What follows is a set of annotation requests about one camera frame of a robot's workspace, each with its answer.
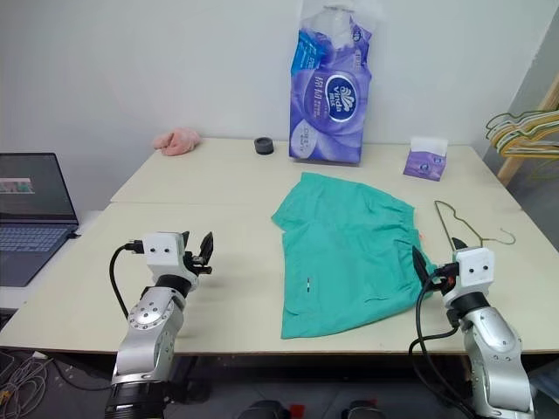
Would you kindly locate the pink cloth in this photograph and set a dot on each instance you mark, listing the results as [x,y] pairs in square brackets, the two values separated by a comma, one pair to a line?
[177,142]

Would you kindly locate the small purple tissue pack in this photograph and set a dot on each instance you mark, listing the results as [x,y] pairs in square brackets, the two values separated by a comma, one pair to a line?
[421,166]

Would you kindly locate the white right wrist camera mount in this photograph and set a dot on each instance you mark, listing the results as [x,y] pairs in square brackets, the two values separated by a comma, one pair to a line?
[474,279]

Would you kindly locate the dark rounded shape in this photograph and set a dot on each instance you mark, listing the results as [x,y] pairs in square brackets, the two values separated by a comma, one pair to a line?
[371,410]
[264,410]

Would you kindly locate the black round cap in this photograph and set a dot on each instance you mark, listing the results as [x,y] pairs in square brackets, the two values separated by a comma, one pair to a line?
[264,145]

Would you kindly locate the dark grey laptop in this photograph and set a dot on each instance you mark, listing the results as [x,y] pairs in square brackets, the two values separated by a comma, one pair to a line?
[30,196]

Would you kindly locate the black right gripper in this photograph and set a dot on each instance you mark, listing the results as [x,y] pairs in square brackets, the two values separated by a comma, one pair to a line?
[445,279]

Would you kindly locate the green shorts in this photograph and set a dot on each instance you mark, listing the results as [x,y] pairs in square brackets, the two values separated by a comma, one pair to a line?
[340,244]

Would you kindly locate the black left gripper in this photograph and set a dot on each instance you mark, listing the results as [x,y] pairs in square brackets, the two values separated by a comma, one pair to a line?
[197,264]

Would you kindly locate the purple tissue multipack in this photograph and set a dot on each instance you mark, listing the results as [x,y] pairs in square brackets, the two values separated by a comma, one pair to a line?
[327,109]

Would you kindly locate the rack of coloured hangers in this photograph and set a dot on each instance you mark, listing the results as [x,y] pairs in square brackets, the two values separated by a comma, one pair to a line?
[530,146]

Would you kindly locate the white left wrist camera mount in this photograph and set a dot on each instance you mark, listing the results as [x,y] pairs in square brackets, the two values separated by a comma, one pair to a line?
[163,242]

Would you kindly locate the wooden rack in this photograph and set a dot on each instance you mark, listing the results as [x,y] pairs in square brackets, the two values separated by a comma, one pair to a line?
[508,168]

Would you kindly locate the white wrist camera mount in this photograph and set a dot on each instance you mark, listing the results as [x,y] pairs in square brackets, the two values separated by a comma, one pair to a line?
[474,279]
[163,242]

